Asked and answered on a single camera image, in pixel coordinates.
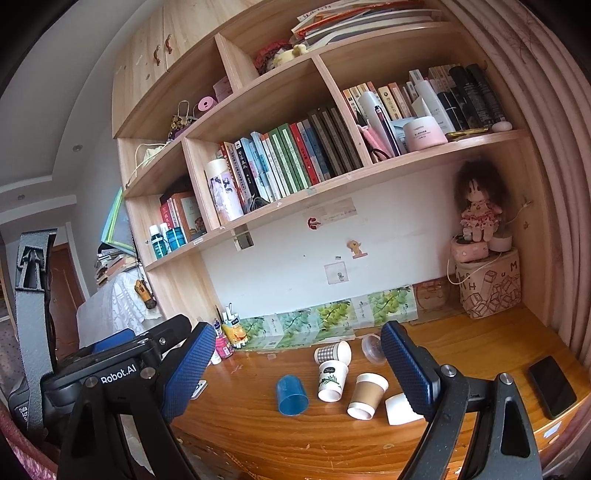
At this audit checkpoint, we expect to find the wooden bookshelf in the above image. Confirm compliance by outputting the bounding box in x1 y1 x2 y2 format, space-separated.
112 0 557 326

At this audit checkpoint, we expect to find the red lace cloth item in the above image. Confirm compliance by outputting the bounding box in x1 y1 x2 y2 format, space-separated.
255 41 291 76

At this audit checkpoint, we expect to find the cube print storage bag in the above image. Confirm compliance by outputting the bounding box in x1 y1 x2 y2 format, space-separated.
455 248 523 320

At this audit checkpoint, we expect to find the white lace cloth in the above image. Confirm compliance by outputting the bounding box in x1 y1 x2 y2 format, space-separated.
76 271 163 348

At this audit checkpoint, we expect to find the white leaf print paper cup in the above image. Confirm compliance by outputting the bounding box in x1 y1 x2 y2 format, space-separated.
317 359 348 402

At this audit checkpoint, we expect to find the brown paper cup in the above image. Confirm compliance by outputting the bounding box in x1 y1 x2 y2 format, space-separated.
346 372 390 421

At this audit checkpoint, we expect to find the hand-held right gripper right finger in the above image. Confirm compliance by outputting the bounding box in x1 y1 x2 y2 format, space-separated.
380 320 542 480

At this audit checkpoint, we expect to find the paper wall label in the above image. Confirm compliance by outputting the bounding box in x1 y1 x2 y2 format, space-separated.
302 198 359 223

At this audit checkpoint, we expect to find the blue transparent plastic cup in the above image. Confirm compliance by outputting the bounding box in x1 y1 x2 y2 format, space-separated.
276 374 310 417

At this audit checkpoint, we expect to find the white cable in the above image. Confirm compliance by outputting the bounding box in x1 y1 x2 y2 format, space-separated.
445 251 503 288

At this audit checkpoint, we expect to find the pink cream jar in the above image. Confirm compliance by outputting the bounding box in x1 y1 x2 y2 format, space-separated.
401 116 448 152

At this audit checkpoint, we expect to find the white cosmetic bottle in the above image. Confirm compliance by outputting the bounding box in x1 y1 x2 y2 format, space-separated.
359 91 394 154

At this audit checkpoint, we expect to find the row of green and dark books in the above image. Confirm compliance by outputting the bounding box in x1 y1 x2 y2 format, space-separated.
219 106 366 205

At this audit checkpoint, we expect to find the yellow plush toy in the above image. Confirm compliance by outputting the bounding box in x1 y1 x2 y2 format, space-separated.
272 43 310 71

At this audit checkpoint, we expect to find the plain white paper cup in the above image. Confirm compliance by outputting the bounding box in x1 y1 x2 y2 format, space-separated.
385 392 425 426

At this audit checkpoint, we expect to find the clear plastic cup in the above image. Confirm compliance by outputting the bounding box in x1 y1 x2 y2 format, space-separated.
361 334 387 367

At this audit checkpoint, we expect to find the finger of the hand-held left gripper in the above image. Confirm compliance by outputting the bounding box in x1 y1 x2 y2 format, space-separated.
93 328 147 354
151 315 194 361

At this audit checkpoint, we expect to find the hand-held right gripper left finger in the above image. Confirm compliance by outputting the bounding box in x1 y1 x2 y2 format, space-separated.
58 322 217 480

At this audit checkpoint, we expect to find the dark floral gift bag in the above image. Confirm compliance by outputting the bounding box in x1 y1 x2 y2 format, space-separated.
167 100 198 140

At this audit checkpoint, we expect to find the gold flat case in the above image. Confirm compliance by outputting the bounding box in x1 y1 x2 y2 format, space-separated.
445 128 491 142

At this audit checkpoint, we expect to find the red book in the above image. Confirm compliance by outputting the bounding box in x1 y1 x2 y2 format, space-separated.
159 198 178 230

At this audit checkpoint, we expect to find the black smartphone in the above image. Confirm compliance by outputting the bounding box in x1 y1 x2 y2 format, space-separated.
527 355 578 420

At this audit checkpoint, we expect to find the stack of flat lying books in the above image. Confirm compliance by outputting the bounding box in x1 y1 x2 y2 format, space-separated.
290 0 445 48

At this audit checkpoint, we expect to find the beige drawstring bag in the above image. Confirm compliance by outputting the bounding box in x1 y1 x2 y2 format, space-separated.
133 143 170 168

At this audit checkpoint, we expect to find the teal jar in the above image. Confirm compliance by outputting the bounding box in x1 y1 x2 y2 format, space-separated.
165 226 188 253

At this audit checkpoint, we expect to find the pile of papers and books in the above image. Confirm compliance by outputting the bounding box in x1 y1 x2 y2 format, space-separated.
94 249 140 290

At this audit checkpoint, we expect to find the brown haired cloth doll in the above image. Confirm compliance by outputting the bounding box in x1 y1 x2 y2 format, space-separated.
454 158 509 244

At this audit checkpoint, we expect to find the brown wooden figurine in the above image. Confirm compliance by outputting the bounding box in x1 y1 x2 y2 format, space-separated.
134 279 156 310

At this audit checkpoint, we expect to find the short black cosmetic bottle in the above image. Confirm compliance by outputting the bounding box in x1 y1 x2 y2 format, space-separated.
436 91 463 133

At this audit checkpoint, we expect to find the green leaf print tissue pack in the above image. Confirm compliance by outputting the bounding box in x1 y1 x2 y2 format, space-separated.
353 285 419 327
272 307 320 345
316 298 358 334
240 315 284 350

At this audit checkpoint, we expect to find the white cosmetic tube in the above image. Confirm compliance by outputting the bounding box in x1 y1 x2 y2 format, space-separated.
412 79 456 133

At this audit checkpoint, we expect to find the row of beige spine books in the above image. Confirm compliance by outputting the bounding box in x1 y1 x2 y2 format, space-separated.
343 65 462 124

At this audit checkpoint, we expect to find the tall black cosmetic bottle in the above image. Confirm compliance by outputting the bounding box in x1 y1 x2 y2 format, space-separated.
465 63 507 126
449 66 484 131

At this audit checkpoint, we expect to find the checkered paper cup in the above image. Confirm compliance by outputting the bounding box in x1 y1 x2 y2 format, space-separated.
314 340 353 367

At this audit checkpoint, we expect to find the brown wooden door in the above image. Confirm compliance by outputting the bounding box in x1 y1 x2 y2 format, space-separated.
45 244 90 343

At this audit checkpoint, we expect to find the teal bottle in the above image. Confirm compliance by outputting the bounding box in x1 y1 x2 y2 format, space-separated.
149 224 168 260

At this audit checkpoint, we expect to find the pink music box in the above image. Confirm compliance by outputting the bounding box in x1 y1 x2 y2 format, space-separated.
451 235 489 265

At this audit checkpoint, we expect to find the group of small bottles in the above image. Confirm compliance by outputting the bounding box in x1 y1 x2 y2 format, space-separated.
222 305 250 348

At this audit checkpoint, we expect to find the brown illustrated box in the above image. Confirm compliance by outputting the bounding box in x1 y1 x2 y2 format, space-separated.
177 192 208 241

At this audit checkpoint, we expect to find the pink patterned cloth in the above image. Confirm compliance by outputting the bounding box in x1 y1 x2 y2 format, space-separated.
0 406 61 480

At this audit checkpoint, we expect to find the beige cartoon print box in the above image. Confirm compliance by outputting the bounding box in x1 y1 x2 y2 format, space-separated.
412 281 452 320

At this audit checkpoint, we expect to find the green framed board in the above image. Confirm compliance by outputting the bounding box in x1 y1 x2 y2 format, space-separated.
100 186 138 256

